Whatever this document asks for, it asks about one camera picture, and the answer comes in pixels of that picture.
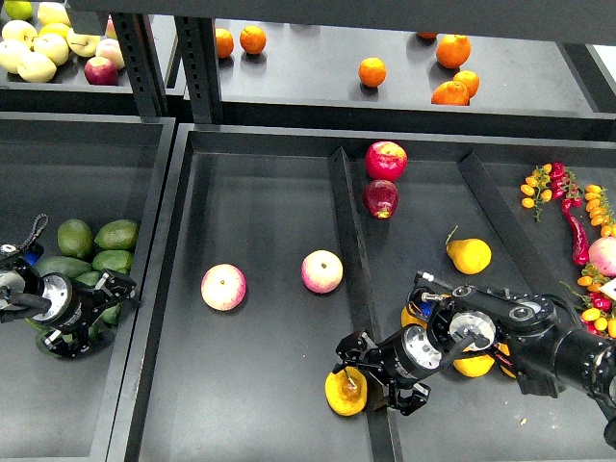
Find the yellow pear lower left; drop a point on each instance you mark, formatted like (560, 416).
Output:
(474, 367)

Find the orange far left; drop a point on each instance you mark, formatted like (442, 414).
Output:
(225, 43)

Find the orange cherry tomato bunch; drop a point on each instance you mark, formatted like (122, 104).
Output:
(537, 190)

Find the mixed cherry tomatoes lower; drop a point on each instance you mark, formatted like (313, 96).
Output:
(596, 309)

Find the pink apple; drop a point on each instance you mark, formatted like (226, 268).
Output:
(223, 287)
(321, 271)

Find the green avocado centre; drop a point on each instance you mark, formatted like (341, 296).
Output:
(89, 277)

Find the dark red apple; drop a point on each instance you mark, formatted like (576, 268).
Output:
(381, 198)

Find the yellow pear with stem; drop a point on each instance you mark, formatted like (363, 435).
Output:
(346, 391)

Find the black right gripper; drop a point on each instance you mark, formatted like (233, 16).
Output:
(399, 362)

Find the pale yellow apple middle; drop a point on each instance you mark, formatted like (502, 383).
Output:
(53, 46)

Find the black shelf post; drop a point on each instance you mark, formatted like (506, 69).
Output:
(194, 40)

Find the bright red apple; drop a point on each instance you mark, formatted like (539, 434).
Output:
(385, 160)

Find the green avocado top left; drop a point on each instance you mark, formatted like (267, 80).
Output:
(75, 239)

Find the black centre tray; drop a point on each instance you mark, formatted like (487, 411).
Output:
(248, 384)

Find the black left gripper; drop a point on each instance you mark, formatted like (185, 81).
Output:
(75, 307)

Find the dark green avocado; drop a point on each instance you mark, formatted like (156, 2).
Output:
(111, 316)

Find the pink peach on shelf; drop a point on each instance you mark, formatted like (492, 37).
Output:
(109, 48)

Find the black tray divider left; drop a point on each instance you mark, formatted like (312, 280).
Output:
(383, 433)

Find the yellow pear brown base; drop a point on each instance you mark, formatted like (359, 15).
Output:
(408, 317)

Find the red cherry tomato bunch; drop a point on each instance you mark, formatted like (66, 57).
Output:
(564, 186)

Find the orange front right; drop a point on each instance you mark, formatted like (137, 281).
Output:
(451, 93)

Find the red apple on shelf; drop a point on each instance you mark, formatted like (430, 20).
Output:
(101, 71)

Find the green avocado middle left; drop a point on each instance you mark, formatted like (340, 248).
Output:
(69, 266)

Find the black left tray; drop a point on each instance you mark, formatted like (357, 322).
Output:
(98, 169)

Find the green avocado top right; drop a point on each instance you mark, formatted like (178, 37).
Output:
(121, 234)

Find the red chili pepper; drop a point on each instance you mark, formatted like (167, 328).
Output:
(580, 245)

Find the pale yellow apple left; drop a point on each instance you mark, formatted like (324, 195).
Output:
(11, 52)

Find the orange centre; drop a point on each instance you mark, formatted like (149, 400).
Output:
(372, 72)

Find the yellow pear lower right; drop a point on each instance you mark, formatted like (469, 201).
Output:
(506, 366)

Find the pink apple left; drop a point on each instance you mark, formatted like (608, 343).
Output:
(223, 287)

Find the pale yellow apple front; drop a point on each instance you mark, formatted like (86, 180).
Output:
(35, 67)

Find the pale yellow apple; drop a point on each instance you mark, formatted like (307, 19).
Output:
(11, 52)
(35, 67)
(53, 46)

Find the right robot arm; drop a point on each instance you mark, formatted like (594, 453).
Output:
(466, 321)

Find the green avocado middle right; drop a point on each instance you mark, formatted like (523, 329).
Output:
(115, 259)

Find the black tray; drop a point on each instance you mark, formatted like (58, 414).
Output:
(248, 384)
(98, 169)

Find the yellow pear upper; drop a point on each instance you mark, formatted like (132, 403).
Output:
(469, 256)

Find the pink peach right edge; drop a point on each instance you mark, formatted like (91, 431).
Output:
(602, 255)

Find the pink apple right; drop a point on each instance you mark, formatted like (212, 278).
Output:
(321, 271)

